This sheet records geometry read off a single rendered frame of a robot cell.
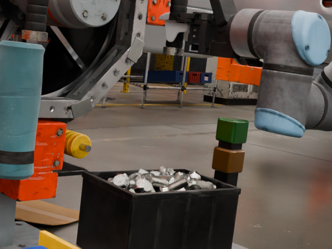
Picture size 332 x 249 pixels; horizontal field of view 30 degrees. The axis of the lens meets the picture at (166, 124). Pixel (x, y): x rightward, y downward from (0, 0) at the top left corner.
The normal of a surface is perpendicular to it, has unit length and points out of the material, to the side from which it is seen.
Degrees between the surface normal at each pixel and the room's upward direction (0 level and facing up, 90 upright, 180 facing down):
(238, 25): 79
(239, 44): 123
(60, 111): 90
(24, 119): 93
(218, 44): 90
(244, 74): 90
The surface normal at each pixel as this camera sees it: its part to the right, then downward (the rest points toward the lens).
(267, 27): -0.67, -0.19
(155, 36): 0.69, 0.17
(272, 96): -0.54, 0.01
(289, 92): 0.00, 0.11
